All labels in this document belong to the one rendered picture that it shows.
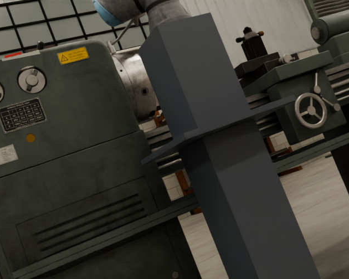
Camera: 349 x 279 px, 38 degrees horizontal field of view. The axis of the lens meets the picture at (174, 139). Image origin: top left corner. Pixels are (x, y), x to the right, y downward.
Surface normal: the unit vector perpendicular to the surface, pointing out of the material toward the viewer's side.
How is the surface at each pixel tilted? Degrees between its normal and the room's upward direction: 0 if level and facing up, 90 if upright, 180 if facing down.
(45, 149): 90
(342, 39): 90
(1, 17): 90
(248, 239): 90
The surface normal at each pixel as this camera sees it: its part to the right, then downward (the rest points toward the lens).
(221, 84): 0.36, -0.22
